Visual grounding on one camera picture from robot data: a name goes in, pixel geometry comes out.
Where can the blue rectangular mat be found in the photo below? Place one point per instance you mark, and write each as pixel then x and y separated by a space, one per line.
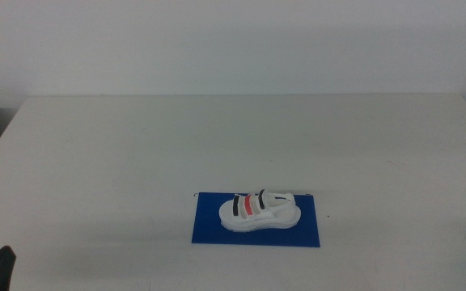
pixel 204 234

